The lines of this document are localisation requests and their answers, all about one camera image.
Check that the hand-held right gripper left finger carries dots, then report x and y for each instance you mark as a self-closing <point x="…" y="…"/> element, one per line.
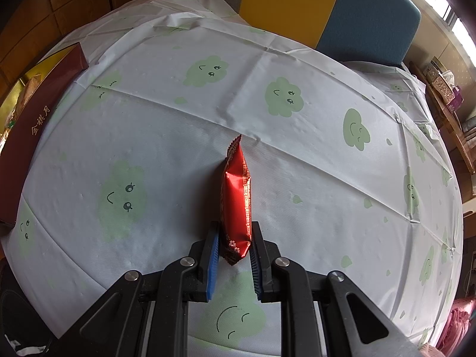
<point x="212" y="266"/>

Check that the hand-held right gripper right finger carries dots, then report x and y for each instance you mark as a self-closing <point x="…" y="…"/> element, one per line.
<point x="256" y="269"/>

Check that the red foil snack packet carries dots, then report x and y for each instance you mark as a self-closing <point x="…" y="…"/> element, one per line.
<point x="236" y="193"/>

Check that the maroon gift box gold interior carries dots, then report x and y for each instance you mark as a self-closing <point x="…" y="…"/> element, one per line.
<point x="33" y="130"/>

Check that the puffed rice cracker packet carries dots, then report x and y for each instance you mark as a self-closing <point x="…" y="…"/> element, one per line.
<point x="31" y="83"/>

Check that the cloud print tablecloth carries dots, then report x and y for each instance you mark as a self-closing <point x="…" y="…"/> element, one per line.
<point x="334" y="193"/>

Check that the person's pink fleece clothing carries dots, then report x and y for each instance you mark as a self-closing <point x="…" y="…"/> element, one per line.
<point x="455" y="323"/>

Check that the wooden side table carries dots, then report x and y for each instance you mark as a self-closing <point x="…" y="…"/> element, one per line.
<point x="455" y="130"/>

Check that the patterned tissue box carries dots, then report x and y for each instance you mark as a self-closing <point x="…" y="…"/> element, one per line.
<point x="442" y="85"/>

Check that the small purple box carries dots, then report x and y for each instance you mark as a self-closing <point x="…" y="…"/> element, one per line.
<point x="456" y="100"/>

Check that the multicolour headboard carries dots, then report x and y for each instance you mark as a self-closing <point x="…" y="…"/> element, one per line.
<point x="364" y="18"/>

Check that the wooden wardrobe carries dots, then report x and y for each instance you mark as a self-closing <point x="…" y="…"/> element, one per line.
<point x="74" y="0"/>

